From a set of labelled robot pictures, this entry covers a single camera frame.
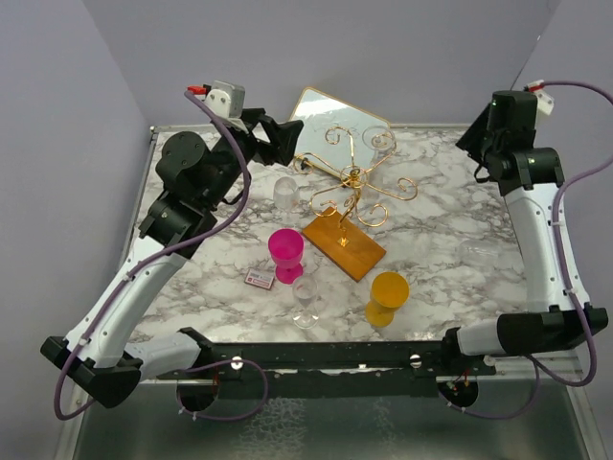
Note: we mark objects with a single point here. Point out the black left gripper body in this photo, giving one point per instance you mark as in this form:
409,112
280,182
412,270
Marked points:
230,168

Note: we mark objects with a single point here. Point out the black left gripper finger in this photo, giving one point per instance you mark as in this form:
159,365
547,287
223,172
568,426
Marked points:
253,117
283,151

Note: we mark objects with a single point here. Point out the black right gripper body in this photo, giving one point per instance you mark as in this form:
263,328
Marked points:
490,147

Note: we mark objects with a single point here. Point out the clear round wine glass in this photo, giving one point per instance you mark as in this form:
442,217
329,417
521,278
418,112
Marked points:
478,253

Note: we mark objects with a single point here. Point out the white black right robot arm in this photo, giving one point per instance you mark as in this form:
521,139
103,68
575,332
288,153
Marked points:
559,315

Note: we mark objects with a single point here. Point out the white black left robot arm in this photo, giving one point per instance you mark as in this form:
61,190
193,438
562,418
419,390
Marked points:
97,354

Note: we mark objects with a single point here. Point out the hanging clear glass on rack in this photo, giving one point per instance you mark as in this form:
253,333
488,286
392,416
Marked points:
380,140

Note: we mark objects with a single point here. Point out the wooden rack base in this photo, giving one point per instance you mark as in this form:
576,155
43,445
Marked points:
348,247

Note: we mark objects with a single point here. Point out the small clear stemmed glass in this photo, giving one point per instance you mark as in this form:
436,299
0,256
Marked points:
305,292

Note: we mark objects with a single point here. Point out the gold framed whiteboard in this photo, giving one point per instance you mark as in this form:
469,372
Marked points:
320,111

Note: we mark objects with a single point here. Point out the pink plastic goblet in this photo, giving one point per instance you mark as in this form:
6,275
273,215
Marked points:
286,248

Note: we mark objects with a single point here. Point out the small red white box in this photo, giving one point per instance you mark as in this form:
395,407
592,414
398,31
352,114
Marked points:
259,279

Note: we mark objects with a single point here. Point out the yellow plastic goblet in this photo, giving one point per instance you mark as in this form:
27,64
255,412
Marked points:
389,292

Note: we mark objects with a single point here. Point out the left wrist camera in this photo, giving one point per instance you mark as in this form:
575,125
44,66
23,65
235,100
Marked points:
225,99

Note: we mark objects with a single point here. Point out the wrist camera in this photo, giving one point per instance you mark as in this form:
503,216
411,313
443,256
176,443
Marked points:
545,102
225,99

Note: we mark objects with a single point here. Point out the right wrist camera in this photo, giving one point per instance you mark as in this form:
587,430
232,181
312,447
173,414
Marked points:
545,102

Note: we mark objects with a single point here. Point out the gold wire wine glass rack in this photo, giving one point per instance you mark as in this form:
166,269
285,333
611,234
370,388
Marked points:
352,177

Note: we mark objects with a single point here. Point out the black mounting rail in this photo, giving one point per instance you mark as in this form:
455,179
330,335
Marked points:
316,370

